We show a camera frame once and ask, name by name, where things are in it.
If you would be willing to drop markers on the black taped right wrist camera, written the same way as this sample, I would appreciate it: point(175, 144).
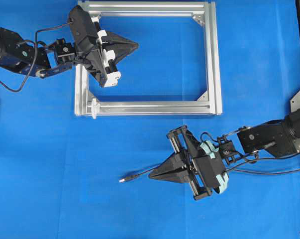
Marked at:
point(208, 165)

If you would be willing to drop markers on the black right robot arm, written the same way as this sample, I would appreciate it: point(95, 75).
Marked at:
point(280, 138)

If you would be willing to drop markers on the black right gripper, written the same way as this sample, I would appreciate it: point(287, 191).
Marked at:
point(177, 167)

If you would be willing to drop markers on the white zip tie loop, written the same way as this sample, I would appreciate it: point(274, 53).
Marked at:
point(95, 108)

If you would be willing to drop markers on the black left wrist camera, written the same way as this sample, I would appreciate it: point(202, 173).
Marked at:
point(84, 32)

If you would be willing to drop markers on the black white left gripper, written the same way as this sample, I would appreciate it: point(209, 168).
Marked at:
point(103, 67)

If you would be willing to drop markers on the aluminium extrusion rectangular frame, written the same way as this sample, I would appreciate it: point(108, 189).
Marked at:
point(203, 13)

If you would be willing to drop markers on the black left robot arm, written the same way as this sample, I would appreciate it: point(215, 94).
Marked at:
point(36, 58)

